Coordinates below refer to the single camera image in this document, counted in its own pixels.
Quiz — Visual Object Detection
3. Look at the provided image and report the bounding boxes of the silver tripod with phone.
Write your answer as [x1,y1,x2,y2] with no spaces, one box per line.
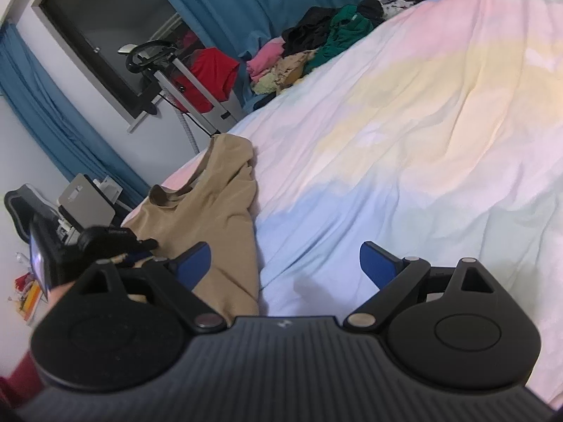
[118,40,243,153]

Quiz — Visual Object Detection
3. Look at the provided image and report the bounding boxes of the beige garment in pile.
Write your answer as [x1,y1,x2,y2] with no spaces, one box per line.
[273,50,317,94]

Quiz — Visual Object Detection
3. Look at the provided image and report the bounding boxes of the pink garment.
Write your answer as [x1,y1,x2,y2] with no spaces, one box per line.
[246,37,284,83]

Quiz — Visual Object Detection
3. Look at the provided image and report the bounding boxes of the green garment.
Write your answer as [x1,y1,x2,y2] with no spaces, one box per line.
[303,5,374,75]

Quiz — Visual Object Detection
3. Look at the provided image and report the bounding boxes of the black garment pile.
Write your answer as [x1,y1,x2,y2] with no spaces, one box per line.
[281,7,338,57]

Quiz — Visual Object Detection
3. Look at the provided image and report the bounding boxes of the red garment on tripod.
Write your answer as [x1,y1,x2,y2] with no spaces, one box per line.
[172,48,240,113]

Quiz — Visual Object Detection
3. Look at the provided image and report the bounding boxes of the dark window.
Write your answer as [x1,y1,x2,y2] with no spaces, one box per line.
[40,0,198,119]

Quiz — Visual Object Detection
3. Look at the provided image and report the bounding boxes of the blue curtain left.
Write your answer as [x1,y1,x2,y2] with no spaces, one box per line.
[1,22,150,207]

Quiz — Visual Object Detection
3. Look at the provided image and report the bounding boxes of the black and beige chair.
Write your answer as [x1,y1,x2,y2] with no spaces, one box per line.
[57,173,133,231]

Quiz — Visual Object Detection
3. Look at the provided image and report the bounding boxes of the wavy vanity mirror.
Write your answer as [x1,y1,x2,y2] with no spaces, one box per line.
[4,185,59,244]

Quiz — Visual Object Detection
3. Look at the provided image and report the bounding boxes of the tan hoodie with white print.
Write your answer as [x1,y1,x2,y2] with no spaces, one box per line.
[125,133,260,322]

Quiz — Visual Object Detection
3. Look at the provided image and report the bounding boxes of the pastel rainbow bed cover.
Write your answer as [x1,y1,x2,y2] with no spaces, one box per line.
[118,0,563,410]

